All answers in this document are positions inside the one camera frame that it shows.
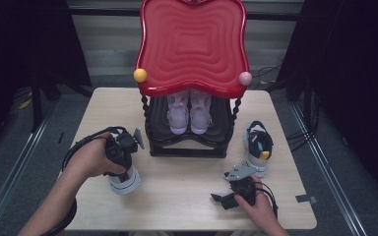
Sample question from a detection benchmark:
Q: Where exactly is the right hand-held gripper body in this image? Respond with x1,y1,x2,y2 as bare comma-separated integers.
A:
223,165,258,207

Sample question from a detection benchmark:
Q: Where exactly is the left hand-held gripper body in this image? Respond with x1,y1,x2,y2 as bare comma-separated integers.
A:
104,127,146,177

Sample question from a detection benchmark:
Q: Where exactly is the yellow tape strip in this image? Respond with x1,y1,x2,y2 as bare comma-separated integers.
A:
17,97,34,111

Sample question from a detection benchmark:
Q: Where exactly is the red and black shoe rack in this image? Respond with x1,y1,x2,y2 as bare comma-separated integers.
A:
133,0,254,159

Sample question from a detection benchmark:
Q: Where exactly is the bundle of black floor cables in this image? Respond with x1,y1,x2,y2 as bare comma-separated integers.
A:
285,88,320,152

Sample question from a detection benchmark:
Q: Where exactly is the grey tape piece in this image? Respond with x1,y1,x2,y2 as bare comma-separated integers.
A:
294,194,318,205

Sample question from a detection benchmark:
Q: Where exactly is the navy white sneaker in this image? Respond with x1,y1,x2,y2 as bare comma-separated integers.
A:
106,127,142,197
241,120,275,179

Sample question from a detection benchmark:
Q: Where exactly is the person's right hand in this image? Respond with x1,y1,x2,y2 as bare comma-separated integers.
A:
233,175,279,227

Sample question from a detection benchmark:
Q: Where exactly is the hand-held gripper cable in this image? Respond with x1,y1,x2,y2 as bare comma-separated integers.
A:
41,125,126,236
255,181,280,219

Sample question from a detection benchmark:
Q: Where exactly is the purple jelly sandal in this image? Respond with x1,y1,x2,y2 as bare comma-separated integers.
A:
189,89,214,136
165,90,191,136

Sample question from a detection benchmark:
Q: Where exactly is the black metal stand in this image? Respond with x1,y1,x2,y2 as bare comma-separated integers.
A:
30,73,44,133

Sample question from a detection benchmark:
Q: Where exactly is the black horizontal bar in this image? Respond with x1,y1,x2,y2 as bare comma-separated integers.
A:
68,7,305,22

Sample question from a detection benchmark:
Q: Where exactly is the metal floor rail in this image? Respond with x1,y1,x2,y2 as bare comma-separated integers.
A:
289,103,369,236
0,106,57,236

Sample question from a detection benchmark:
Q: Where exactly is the left hand-held gripper cable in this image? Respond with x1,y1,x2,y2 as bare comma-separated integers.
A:
41,125,126,236

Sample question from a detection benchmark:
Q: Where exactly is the thin black floor cable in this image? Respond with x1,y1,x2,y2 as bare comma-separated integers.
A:
251,63,283,81

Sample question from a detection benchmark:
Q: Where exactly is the person's left hand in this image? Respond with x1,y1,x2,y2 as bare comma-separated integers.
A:
65,131,126,180

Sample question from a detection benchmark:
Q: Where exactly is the black curtain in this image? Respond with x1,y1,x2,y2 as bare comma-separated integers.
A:
0,0,94,158
276,0,378,200

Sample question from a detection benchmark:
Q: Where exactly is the right hand-held gripper cable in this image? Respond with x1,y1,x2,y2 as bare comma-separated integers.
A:
255,181,280,219

